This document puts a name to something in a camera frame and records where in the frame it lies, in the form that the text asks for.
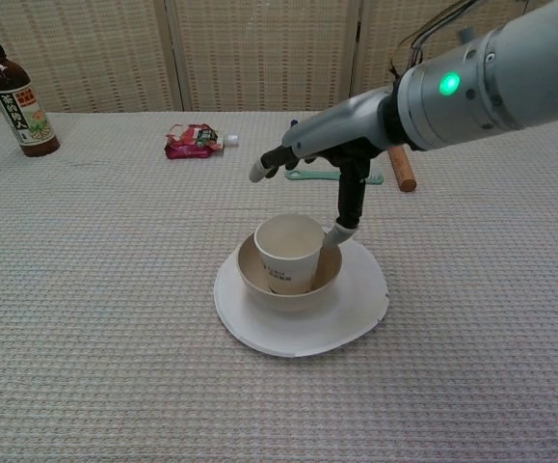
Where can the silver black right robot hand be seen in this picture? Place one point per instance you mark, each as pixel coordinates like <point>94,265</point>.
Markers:
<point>341,125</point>

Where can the white paper cup blue print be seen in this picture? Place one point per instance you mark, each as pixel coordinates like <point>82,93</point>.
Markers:
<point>285,260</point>

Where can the beige plastic bowl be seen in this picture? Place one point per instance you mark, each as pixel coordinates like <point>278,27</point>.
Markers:
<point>283,301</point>

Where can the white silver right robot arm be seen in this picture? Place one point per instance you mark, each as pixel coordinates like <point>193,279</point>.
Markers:
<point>500,82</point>

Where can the large white paper plate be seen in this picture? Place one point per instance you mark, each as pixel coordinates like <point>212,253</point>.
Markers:
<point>346,313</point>

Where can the green plastic brush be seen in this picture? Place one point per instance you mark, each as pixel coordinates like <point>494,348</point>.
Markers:
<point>310,175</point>

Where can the wooden rolling pin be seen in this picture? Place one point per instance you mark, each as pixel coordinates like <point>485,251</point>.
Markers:
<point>405,173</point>

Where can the beige woven folding screen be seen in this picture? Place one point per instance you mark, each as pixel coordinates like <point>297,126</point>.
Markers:
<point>259,53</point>

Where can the red snack pouch white cap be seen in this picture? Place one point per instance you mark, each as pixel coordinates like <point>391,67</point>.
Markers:
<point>189,144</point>

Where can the beige woven tablecloth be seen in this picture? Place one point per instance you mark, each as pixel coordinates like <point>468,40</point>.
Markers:
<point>90,313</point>

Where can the dark tea bottle green label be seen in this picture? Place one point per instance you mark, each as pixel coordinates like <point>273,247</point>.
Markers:
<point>24,120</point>

